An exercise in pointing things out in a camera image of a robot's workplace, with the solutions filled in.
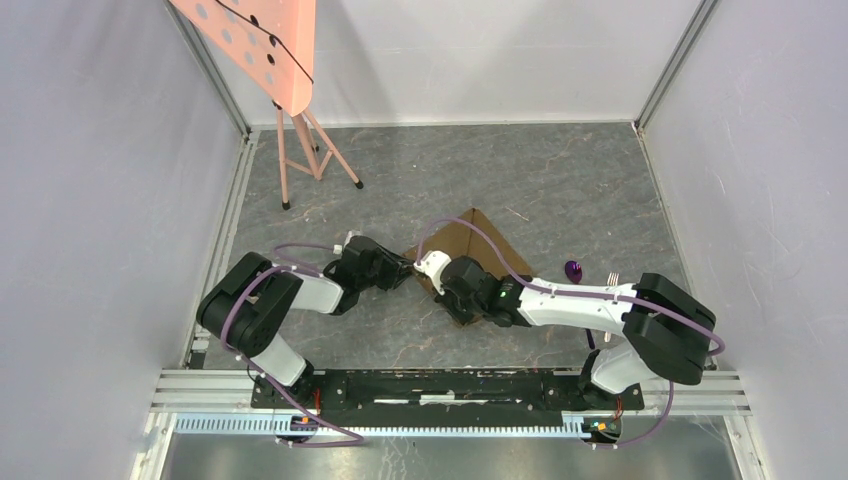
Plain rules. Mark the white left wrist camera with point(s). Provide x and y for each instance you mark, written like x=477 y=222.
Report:
x=338 y=249

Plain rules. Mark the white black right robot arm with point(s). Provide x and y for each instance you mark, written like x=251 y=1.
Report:
x=665 y=332

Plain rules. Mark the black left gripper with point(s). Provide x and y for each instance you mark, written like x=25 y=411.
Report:
x=397 y=268

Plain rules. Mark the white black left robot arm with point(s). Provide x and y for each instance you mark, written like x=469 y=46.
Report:
x=246 y=308

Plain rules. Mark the aluminium frame rail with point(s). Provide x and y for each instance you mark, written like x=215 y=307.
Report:
x=204 y=58

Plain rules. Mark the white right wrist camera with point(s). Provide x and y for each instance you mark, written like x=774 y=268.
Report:
x=432 y=265

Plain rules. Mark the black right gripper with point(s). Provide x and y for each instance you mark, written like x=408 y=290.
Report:
x=460 y=318

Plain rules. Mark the purple spoon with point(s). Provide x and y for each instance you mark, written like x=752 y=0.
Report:
x=574 y=273

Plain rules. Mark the silver fork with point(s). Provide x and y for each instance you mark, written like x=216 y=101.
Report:
x=612 y=280

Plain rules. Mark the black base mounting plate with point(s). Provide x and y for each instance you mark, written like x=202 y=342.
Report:
x=525 y=397

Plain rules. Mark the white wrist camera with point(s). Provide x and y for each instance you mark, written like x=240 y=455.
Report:
x=338 y=249
x=432 y=265

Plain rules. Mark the pink music stand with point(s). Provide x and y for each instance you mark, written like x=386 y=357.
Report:
x=273 y=42

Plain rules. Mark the brown cloth napkin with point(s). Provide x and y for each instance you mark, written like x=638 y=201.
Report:
x=458 y=240

